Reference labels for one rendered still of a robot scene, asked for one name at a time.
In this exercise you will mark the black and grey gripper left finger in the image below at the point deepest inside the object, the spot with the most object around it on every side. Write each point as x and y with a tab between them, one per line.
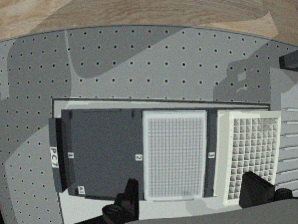
117	214

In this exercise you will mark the grey well plate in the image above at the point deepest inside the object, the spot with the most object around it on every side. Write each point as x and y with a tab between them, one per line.
174	147

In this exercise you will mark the dark grey plate carrier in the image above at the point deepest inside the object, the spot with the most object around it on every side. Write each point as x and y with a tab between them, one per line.
95	151

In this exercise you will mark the white deep-well block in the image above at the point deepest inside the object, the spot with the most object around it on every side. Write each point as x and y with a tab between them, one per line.
254	125

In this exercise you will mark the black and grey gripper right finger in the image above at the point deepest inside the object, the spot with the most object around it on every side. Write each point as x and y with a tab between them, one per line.
257	191

